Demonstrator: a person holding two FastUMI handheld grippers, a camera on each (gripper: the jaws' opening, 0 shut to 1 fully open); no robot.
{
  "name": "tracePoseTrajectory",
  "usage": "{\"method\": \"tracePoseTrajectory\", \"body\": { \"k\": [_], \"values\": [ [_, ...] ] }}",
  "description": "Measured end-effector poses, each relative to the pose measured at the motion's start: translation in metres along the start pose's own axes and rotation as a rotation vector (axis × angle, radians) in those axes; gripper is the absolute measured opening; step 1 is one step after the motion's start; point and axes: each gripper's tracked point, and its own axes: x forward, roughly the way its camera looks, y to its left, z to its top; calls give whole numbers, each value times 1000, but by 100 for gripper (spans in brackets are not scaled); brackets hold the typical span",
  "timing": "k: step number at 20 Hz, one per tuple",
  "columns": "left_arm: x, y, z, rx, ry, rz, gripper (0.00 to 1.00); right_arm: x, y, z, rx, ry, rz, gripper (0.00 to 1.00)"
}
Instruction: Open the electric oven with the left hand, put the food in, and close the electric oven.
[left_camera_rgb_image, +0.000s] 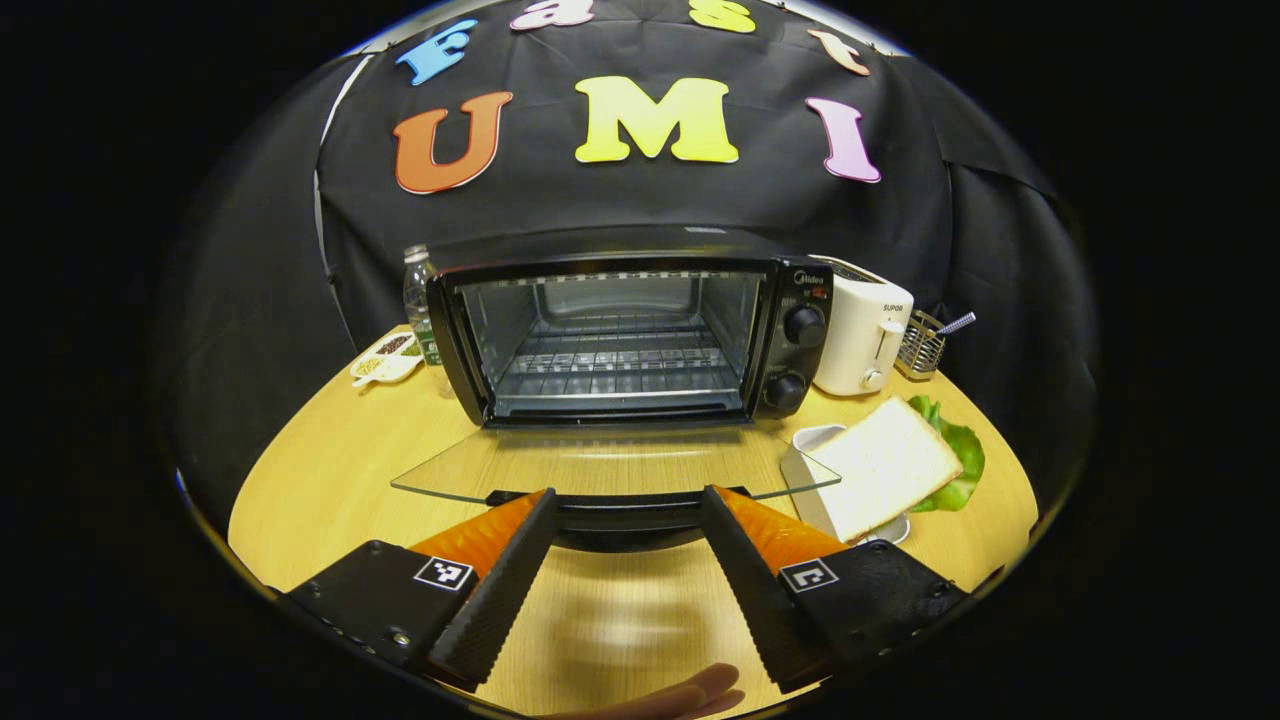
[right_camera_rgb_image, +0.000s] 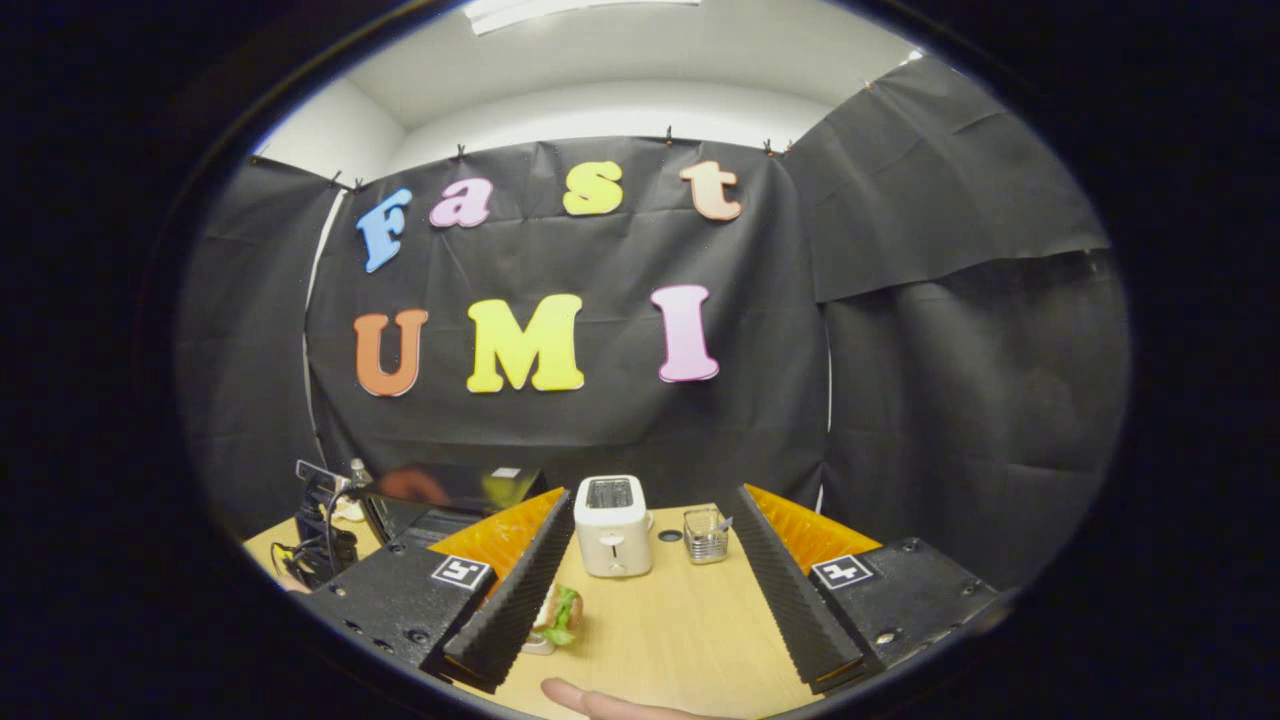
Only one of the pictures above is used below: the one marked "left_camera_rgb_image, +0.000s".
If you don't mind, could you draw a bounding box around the white toaster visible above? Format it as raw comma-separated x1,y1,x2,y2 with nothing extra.
810,255,916,397

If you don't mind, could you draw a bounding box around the clear plastic water bottle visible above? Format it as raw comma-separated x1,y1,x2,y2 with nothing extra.
403,245,447,367

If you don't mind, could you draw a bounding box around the wire cutlery basket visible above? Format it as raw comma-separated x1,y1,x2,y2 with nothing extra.
897,310,947,381

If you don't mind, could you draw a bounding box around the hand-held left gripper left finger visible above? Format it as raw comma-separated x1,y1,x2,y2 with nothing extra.
285,488,559,691

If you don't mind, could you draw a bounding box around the metal oven rack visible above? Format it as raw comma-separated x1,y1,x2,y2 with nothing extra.
495,315,747,417

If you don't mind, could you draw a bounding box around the lettuce sandwich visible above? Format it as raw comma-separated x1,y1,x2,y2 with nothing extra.
800,395,987,544

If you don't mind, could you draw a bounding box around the small white plate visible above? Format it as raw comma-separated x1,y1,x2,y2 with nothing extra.
780,424,913,547

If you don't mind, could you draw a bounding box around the white divided snack dish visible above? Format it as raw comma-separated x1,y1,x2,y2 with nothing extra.
349,330,427,389

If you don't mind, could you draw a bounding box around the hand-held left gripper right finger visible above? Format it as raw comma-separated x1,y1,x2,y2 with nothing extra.
700,485,969,693

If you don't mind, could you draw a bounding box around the black backdrop cloth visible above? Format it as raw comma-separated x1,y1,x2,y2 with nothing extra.
160,0,1101,506

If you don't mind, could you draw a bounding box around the black electric oven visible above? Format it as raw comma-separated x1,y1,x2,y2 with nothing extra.
390,225,843,553

